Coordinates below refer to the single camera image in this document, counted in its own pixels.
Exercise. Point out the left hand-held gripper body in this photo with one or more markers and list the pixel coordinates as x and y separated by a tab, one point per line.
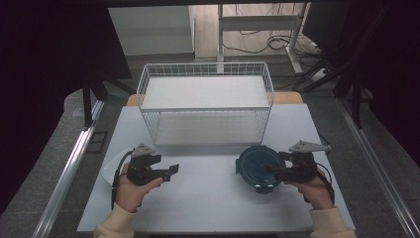
142	168

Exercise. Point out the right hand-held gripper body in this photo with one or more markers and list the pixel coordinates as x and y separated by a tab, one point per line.
302	167

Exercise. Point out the round dark blue food container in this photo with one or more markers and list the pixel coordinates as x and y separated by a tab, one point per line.
254	165

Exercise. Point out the person's left hand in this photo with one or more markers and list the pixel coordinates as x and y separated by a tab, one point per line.
130	195

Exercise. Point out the person's right hand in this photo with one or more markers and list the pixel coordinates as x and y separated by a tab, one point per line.
313	193

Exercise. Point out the wooden table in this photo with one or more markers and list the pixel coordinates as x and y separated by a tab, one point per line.
287	97

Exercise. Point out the black metal stand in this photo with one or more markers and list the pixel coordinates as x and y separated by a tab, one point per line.
87	102
356	99

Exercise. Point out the white power strip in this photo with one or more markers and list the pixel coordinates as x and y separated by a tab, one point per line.
318	74

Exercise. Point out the white cabinet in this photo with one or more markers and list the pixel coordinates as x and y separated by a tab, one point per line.
150	29

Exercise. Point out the aluminium rail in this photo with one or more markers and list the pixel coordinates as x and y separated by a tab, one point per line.
379	158
69	168

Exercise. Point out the white desk frame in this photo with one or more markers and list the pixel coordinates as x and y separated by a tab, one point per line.
261	22

